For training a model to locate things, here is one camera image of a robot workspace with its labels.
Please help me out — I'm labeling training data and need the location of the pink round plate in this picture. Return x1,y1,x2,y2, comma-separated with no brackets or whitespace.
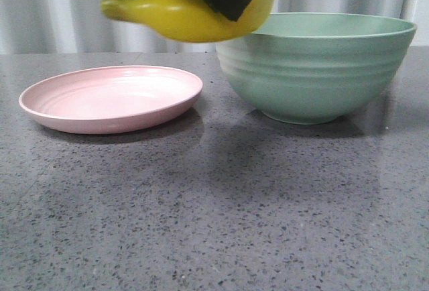
19,65,203,134

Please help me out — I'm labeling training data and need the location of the green ribbed bowl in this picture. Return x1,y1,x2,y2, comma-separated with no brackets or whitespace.
216,12,417,125

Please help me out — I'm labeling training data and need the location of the yellow toy banana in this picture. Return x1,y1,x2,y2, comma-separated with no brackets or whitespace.
101,0,273,43

